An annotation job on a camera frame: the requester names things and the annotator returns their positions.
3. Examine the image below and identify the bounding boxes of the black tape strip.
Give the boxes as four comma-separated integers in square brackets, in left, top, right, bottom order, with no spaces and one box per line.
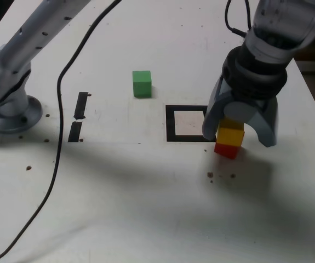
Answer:
[67,92,89,143]

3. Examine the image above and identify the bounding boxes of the red cube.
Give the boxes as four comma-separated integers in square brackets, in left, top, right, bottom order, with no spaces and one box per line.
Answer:
[214,142,240,160]

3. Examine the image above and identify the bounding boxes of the black tape square outline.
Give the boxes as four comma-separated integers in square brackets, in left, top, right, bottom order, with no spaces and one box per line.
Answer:
[165,105,217,143]

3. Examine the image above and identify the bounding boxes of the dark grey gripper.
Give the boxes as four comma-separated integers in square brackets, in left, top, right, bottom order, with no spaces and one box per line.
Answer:
[202,74,280,148]

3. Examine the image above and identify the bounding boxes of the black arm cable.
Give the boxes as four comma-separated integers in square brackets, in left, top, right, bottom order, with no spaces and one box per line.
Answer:
[0,0,250,263]

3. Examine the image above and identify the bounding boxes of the yellow cube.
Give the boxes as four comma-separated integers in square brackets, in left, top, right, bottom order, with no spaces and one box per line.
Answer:
[216,118,245,148]

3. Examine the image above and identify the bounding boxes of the green cube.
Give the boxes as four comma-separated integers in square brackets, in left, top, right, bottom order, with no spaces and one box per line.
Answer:
[131,70,152,99]

